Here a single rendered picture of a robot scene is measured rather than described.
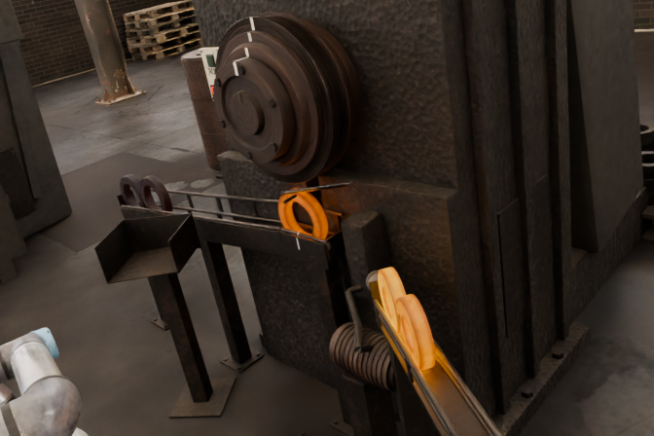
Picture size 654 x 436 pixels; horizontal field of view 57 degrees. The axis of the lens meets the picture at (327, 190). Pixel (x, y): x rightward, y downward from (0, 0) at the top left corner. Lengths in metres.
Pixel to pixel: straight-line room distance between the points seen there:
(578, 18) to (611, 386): 1.19
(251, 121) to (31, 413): 0.88
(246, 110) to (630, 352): 1.58
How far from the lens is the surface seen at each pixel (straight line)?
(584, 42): 2.10
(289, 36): 1.55
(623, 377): 2.34
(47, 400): 1.12
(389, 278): 1.39
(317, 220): 1.75
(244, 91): 1.62
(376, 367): 1.59
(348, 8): 1.61
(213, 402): 2.42
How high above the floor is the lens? 1.50
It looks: 22 degrees down
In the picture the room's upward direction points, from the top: 11 degrees counter-clockwise
